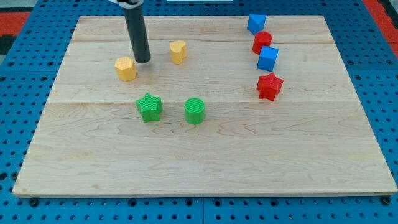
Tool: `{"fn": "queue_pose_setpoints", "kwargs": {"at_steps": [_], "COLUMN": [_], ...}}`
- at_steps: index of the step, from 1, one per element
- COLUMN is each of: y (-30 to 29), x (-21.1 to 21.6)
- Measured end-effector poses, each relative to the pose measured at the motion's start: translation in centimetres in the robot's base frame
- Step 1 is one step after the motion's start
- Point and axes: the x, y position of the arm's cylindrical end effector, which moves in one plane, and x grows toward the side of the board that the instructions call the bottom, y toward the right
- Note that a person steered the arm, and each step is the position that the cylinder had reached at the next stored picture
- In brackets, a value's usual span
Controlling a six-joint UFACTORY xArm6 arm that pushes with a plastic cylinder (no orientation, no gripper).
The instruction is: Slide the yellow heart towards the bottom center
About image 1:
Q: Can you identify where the blue triangle block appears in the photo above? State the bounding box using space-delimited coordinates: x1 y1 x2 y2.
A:
247 14 267 35

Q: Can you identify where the red cylinder block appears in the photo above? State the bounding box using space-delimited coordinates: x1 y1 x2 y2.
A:
252 31 272 55

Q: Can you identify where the yellow heart block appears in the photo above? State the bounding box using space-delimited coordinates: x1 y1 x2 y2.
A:
169 40 187 65

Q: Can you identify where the blue cube block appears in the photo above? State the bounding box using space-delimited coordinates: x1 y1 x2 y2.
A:
257 46 279 72

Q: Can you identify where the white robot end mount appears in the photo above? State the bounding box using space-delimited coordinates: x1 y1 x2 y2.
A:
109 0 144 8

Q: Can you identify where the green star block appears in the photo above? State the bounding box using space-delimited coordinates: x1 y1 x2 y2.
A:
136 93 163 123

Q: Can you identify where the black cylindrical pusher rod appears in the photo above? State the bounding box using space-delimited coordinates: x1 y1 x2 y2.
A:
123 4 151 63

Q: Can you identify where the green cylinder block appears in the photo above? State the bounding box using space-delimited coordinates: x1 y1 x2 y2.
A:
184 98 205 124

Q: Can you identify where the red star block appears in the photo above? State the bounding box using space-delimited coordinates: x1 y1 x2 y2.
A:
256 72 284 101

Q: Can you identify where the light wooden board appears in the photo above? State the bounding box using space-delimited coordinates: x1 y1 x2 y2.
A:
13 16 397 198

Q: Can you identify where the yellow hexagon block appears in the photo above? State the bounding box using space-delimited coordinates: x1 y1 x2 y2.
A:
114 57 137 82

